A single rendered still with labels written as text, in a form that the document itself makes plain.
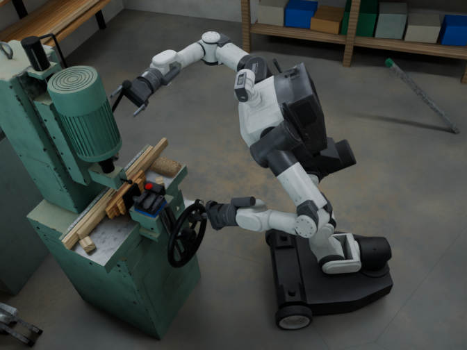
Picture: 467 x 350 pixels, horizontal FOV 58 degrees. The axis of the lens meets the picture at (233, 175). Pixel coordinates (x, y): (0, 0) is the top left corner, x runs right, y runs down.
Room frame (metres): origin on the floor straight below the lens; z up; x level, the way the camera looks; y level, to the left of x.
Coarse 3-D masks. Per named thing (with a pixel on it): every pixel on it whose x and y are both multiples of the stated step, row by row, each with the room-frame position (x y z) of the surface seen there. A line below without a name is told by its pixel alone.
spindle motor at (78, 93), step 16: (64, 80) 1.23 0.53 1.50; (80, 80) 1.22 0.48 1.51; (96, 80) 1.22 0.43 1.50; (64, 96) 1.15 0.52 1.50; (80, 96) 1.15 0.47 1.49; (96, 96) 1.19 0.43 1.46; (64, 112) 1.15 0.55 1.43; (80, 112) 1.15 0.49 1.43; (96, 112) 1.17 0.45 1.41; (112, 112) 1.26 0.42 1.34; (80, 128) 1.15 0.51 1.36; (96, 128) 1.16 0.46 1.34; (112, 128) 1.21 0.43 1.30; (80, 144) 1.15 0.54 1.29; (96, 144) 1.15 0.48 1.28; (112, 144) 1.18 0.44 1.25; (96, 160) 1.15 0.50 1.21
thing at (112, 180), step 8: (88, 168) 1.25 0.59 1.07; (96, 168) 1.25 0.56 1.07; (120, 168) 1.24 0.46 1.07; (96, 176) 1.23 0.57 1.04; (104, 176) 1.20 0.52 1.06; (112, 176) 1.19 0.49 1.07; (120, 176) 1.21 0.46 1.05; (104, 184) 1.21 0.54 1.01; (112, 184) 1.19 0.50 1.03; (120, 184) 1.20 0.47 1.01
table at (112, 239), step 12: (168, 180) 1.31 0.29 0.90; (180, 180) 1.34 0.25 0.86; (168, 192) 1.26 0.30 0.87; (120, 216) 1.12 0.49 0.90; (96, 228) 1.07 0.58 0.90; (108, 228) 1.06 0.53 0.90; (120, 228) 1.06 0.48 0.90; (132, 228) 1.05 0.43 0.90; (144, 228) 1.07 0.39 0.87; (96, 240) 1.01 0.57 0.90; (108, 240) 1.00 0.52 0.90; (120, 240) 1.00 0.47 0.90; (132, 240) 1.02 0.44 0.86; (156, 240) 1.02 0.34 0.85; (72, 252) 0.97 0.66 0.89; (84, 252) 0.96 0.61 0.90; (96, 252) 0.95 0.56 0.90; (108, 252) 0.95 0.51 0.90; (120, 252) 0.96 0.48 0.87; (96, 264) 0.91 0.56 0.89; (108, 264) 0.90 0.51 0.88
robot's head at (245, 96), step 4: (240, 72) 1.26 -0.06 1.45; (244, 72) 1.26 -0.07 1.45; (236, 76) 1.25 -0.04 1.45; (244, 76) 1.23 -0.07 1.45; (236, 80) 1.23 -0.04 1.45; (244, 80) 1.22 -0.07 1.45; (236, 84) 1.21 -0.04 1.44; (244, 84) 1.19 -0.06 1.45; (236, 88) 1.18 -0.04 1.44; (240, 88) 1.18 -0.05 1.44; (244, 88) 1.18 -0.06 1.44; (236, 92) 1.18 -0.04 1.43; (240, 92) 1.18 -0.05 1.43; (244, 92) 1.18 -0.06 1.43; (248, 92) 1.19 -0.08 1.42; (236, 96) 1.19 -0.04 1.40; (240, 96) 1.18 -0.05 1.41; (244, 96) 1.18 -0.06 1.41; (248, 96) 1.19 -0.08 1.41; (240, 100) 1.18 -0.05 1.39; (244, 100) 1.18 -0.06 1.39; (248, 100) 1.19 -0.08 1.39
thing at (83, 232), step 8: (160, 144) 1.51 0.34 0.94; (152, 152) 1.46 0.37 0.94; (160, 152) 1.49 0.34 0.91; (144, 160) 1.41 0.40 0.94; (152, 160) 1.43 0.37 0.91; (136, 168) 1.36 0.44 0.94; (144, 168) 1.38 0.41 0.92; (128, 176) 1.31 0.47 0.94; (104, 208) 1.14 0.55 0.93; (96, 216) 1.10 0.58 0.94; (104, 216) 1.13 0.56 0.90; (88, 224) 1.06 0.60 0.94; (96, 224) 1.09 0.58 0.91; (80, 232) 1.03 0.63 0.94; (88, 232) 1.05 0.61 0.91
